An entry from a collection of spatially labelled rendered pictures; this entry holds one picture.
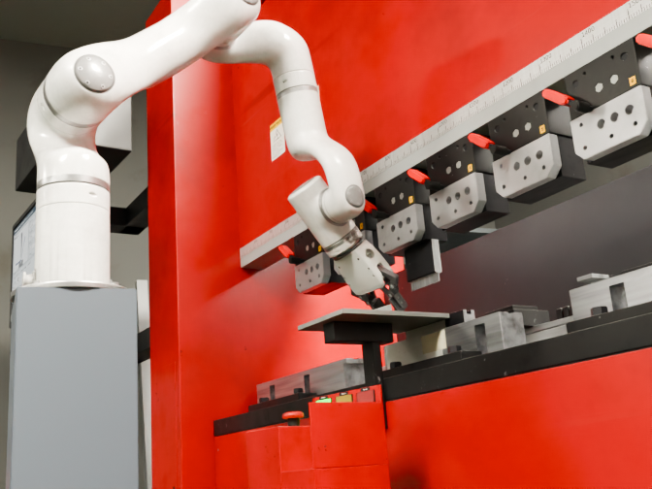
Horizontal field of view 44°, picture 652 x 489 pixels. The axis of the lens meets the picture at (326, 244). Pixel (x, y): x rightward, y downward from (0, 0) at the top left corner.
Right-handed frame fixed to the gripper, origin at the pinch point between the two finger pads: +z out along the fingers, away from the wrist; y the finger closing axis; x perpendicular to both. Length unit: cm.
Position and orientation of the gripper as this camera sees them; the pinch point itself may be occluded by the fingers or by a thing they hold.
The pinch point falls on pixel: (389, 306)
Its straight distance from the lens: 173.3
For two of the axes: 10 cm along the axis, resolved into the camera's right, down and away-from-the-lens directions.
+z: 5.8, 8.0, 1.5
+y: -5.7, 2.7, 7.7
